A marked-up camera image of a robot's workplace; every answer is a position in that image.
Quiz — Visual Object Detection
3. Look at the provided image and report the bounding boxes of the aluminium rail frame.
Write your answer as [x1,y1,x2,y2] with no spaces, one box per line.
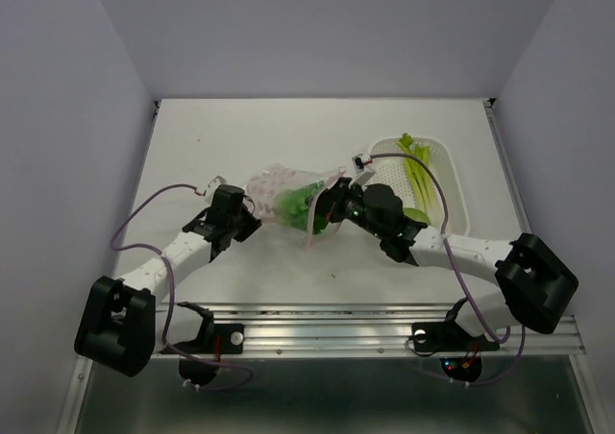
[60,98,599,433]

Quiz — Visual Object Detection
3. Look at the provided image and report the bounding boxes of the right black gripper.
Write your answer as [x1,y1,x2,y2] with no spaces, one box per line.
[305,177,386,240]

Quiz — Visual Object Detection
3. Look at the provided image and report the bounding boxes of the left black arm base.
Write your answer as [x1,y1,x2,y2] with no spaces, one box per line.
[155,301,253,392]

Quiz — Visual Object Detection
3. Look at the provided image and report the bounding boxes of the clear zip top bag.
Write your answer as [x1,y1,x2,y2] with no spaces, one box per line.
[244,163,346,250]

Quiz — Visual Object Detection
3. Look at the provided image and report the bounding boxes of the green fake celery stalks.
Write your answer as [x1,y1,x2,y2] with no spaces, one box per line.
[398,133,440,219]

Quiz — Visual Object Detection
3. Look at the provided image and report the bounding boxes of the white perforated plastic basket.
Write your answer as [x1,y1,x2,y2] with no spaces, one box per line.
[370,136,470,235]

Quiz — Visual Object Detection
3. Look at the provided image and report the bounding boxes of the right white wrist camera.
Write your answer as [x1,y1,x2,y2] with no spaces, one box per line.
[352,154,376,186]

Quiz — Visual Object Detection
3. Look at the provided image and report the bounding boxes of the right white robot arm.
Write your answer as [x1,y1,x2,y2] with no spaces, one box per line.
[325,179,578,348]

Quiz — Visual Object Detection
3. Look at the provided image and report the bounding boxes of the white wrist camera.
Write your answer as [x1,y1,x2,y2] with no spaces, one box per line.
[352,154,376,186]
[199,176,227,200]

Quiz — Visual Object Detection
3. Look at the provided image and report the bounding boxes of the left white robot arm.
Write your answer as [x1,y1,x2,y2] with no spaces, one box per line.
[74,179,261,381]

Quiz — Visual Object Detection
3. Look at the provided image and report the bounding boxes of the dark green fake leaf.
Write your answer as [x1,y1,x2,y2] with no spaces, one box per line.
[273,181,324,232]

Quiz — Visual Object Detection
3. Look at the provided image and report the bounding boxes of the green fake cabbage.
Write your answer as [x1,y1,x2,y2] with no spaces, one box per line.
[404,207,431,226]

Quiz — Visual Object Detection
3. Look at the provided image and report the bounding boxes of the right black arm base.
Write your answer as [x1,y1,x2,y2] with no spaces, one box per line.
[405,299,500,386]

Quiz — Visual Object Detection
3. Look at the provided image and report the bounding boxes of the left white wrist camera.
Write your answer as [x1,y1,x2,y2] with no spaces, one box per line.
[199,176,227,200]

